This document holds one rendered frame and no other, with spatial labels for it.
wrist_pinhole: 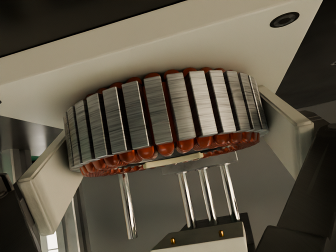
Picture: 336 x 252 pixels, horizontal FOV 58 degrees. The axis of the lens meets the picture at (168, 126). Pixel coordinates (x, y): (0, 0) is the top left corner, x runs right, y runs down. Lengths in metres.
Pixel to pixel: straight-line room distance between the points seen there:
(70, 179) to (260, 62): 0.12
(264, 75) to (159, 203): 0.30
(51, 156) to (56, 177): 0.01
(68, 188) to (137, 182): 0.28
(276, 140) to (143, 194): 0.31
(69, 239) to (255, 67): 0.34
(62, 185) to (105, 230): 0.31
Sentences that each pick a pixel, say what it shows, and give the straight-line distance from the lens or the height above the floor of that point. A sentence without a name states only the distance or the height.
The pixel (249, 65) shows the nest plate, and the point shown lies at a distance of 0.16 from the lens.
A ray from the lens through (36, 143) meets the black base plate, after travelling 0.33.
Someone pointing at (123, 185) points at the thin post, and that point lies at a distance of 0.26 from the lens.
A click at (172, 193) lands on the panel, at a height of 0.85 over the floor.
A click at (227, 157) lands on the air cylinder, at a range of 0.29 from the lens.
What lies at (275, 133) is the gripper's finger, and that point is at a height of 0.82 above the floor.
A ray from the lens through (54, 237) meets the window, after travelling 7.96.
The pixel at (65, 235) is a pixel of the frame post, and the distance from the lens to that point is 0.43.
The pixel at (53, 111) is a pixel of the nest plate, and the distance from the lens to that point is 0.18.
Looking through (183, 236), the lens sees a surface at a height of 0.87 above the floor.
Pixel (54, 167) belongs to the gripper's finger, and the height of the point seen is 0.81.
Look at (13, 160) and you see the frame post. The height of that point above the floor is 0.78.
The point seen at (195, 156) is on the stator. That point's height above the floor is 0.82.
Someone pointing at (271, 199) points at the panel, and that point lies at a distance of 0.43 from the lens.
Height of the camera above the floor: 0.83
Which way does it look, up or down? 10 degrees down
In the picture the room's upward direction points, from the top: 169 degrees clockwise
